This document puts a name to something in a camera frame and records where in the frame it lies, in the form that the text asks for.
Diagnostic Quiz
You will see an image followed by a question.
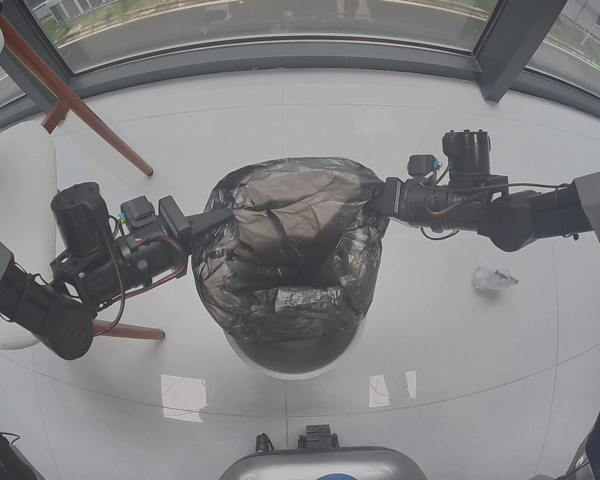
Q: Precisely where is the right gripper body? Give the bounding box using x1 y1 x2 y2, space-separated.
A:
384 176 462 230

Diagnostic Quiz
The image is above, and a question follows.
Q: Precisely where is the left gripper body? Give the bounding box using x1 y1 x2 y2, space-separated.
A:
113 195 194 290

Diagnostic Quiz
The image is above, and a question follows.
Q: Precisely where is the white paper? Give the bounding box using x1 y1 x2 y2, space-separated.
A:
474 262 520 293

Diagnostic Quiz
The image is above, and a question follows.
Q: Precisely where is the black plastic bag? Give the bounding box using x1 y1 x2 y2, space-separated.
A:
190 156 389 345

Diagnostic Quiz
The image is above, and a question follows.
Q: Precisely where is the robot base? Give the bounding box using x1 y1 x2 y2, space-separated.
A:
220 423 429 480

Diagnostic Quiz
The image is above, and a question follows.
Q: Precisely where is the white trash bin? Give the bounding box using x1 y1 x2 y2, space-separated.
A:
223 315 369 381

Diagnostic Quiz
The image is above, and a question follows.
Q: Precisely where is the white wooden-legged chair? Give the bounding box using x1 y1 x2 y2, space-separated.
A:
0 0 166 352

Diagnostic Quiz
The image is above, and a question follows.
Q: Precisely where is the window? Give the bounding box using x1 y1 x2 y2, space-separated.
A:
0 0 600 137

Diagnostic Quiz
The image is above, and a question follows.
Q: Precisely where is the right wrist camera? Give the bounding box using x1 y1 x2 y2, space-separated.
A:
407 153 439 180

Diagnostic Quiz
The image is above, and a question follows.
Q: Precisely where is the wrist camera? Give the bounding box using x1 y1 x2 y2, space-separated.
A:
407 153 439 180
119 195 156 236

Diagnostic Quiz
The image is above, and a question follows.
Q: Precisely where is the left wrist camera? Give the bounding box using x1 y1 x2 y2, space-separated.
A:
119 195 156 236

